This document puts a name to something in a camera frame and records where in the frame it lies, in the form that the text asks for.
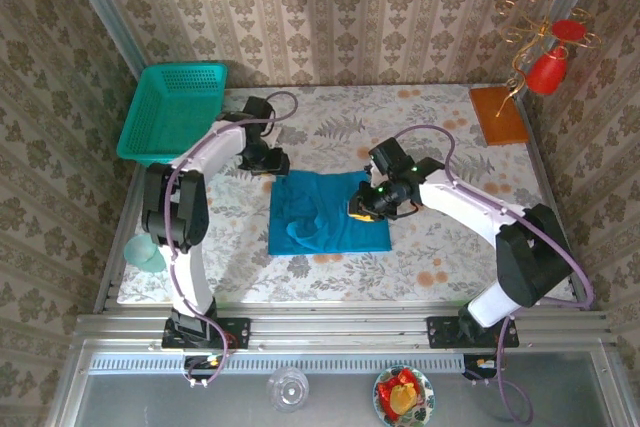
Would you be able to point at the blue t-shirt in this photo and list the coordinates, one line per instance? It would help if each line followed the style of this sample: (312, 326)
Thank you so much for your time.
(310, 217)

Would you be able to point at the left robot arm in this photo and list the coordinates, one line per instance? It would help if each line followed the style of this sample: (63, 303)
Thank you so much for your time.
(192, 207)

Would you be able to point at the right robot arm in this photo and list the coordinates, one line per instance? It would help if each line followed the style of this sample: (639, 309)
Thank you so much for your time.
(530, 257)

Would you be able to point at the floral tablecloth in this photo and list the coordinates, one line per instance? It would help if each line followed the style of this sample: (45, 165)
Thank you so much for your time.
(310, 287)

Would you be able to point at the teal plastic basket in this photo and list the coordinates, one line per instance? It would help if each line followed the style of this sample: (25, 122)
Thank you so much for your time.
(165, 112)

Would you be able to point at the orange wooden base board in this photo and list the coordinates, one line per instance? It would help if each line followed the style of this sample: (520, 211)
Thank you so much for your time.
(510, 129)

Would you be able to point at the translucent green round disc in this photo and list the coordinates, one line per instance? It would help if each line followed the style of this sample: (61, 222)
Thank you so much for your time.
(160, 263)

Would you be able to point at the translucent green cup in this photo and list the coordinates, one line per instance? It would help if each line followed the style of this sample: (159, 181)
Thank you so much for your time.
(135, 254)

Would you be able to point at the red foil wrapper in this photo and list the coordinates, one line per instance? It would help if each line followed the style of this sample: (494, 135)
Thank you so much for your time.
(386, 392)

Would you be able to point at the clear plastic cup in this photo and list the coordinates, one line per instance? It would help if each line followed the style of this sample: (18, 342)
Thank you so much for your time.
(287, 389)

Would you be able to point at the red goblet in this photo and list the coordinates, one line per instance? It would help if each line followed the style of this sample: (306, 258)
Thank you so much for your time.
(545, 77)

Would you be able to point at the leaf patterned plate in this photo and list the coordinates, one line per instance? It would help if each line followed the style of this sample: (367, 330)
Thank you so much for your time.
(426, 397)

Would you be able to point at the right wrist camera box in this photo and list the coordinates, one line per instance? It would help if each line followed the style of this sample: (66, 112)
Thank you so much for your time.
(392, 157)

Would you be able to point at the aluminium rail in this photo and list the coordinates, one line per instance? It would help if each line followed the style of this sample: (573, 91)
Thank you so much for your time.
(340, 329)

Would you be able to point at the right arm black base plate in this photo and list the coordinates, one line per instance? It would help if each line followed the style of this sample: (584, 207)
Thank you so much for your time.
(440, 332)

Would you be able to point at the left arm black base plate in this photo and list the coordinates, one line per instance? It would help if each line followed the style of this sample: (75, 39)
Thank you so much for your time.
(239, 334)

